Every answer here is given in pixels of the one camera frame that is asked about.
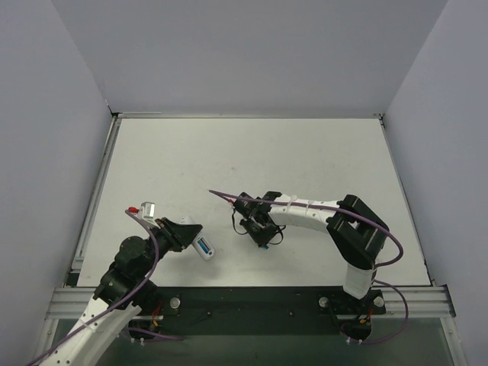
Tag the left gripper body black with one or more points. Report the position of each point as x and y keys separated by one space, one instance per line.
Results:
x=171 y=234

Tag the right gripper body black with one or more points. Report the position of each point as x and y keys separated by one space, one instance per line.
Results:
x=257 y=219

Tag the white remote control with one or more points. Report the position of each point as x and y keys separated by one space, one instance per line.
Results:
x=188 y=220

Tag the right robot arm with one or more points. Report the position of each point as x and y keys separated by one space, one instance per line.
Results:
x=357 y=232

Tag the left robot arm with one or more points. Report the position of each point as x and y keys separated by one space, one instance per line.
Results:
x=125 y=290

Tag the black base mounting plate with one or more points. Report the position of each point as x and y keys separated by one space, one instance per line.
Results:
x=180 y=312

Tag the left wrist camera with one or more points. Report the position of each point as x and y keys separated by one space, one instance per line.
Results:
x=145 y=212

